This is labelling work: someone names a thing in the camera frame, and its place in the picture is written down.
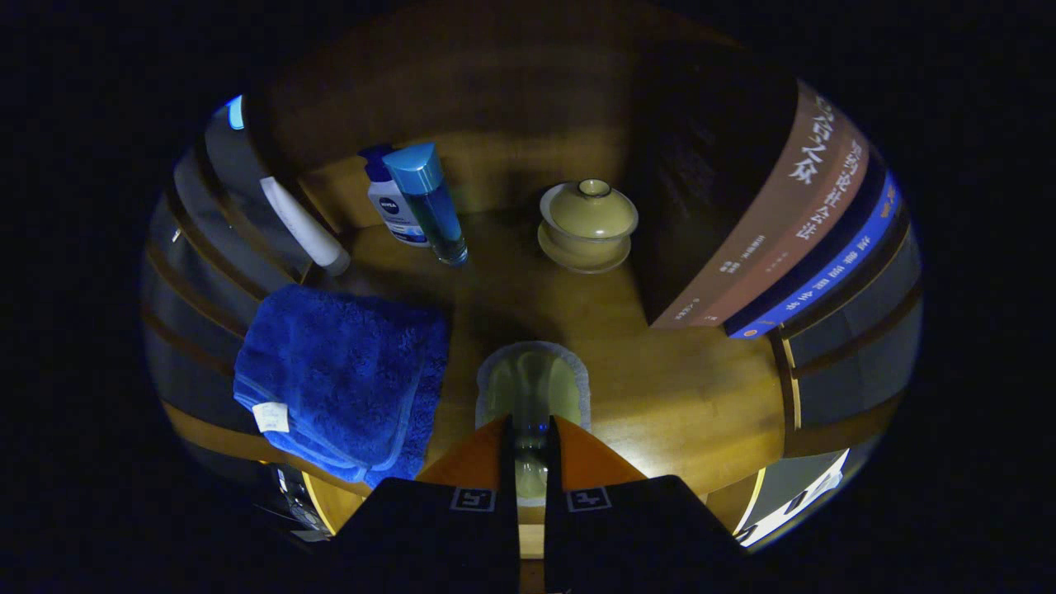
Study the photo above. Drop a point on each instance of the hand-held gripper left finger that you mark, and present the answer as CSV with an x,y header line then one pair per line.
x,y
511,536

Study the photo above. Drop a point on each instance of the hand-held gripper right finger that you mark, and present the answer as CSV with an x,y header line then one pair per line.
x,y
554,536

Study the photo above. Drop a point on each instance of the wooden countertop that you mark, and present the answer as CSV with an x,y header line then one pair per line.
x,y
660,388

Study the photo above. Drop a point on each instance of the wooden cabinet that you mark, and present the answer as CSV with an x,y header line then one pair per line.
x,y
454,82

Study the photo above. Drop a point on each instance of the blue towel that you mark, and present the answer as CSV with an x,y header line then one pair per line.
x,y
338,371

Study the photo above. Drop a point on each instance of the yellow lidded teacup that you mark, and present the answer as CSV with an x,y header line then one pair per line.
x,y
587,219

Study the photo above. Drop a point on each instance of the teal bottle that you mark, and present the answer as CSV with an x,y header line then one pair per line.
x,y
433,210

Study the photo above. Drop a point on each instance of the white bottle with blue cap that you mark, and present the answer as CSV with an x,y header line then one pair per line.
x,y
389,206

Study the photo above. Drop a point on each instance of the white tube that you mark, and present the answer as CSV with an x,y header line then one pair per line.
x,y
305,231

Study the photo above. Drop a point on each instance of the blue book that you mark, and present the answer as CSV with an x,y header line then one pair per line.
x,y
833,272

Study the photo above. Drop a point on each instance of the dark brown book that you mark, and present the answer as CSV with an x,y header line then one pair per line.
x,y
775,206

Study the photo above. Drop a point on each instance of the reddish brown book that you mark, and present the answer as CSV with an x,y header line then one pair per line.
x,y
813,227

